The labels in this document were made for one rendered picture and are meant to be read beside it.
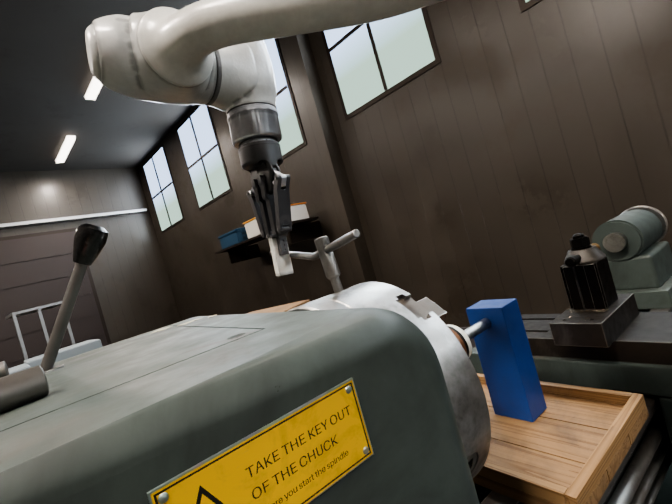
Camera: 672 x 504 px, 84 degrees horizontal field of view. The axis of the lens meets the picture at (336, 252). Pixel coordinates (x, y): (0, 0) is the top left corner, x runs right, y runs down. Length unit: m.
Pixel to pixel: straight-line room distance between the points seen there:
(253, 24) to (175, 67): 0.14
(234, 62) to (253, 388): 0.57
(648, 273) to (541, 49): 2.66
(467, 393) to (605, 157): 3.26
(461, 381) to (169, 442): 0.35
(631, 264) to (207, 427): 1.40
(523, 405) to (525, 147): 3.10
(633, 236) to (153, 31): 1.34
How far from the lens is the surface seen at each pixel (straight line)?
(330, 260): 0.55
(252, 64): 0.70
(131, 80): 0.62
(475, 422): 0.49
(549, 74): 3.77
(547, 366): 1.02
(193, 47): 0.56
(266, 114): 0.68
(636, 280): 1.49
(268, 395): 0.20
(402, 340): 0.25
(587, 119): 3.67
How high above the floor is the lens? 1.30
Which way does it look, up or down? level
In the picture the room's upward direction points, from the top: 16 degrees counter-clockwise
